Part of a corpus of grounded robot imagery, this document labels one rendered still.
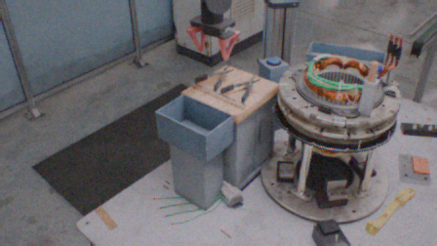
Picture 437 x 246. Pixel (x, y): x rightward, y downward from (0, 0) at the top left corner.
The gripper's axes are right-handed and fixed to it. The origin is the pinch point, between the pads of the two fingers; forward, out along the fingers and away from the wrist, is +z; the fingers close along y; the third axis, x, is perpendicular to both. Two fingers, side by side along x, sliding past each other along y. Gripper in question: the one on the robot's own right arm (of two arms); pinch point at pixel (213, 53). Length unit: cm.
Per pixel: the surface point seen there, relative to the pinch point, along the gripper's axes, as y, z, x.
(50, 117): -182, 116, 34
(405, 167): 50, 38, 32
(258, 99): 13.1, 10.4, 1.9
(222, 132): 12.5, 12.8, -12.5
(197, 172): 7.7, 25.0, -17.4
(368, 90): 39.7, 0.6, 7.2
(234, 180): 12.6, 32.4, -7.8
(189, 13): -157, 74, 162
